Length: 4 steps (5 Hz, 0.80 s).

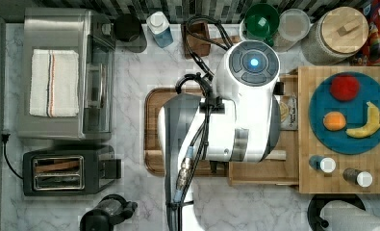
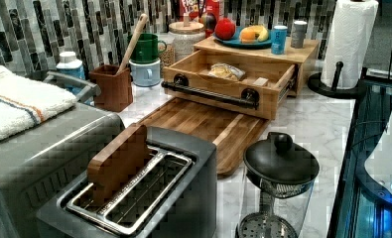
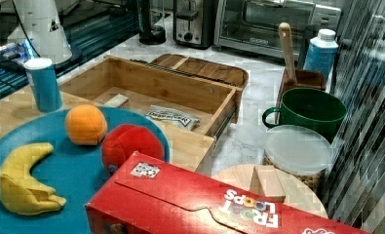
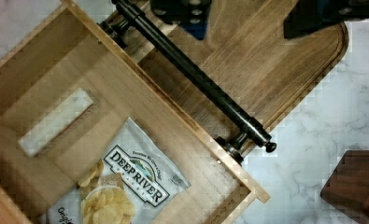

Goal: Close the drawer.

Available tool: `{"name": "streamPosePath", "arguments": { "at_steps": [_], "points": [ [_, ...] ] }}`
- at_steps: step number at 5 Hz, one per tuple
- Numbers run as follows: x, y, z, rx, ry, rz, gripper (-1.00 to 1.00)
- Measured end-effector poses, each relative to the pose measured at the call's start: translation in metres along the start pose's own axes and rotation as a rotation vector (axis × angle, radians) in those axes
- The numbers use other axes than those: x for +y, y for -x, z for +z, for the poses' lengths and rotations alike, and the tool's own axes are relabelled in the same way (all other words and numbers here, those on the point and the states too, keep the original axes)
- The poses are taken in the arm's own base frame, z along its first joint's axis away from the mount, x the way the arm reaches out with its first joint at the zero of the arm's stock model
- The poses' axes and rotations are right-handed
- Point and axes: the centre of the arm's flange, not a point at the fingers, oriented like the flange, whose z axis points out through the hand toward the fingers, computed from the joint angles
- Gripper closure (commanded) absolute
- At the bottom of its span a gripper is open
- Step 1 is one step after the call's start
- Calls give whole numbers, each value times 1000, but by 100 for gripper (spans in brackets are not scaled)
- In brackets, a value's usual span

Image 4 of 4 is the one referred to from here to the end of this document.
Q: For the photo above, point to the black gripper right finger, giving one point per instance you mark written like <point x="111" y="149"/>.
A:
<point x="309" y="16"/>

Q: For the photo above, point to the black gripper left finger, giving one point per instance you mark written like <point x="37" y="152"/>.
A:
<point x="191" y="15"/>

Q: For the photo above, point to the light wooden drawer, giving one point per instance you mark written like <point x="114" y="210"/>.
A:
<point x="67" y="51"/>

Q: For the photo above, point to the dark wooden cutting board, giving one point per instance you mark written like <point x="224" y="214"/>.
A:
<point x="245" y="53"/>

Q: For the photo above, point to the Deep River chips bag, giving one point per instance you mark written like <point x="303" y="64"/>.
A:
<point x="132" y="183"/>

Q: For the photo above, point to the dark wooden utensil box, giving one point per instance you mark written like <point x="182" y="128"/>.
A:
<point x="347" y="189"/>

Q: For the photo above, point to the black drawer handle bar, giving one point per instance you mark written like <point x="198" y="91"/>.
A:
<point x="250" y="128"/>

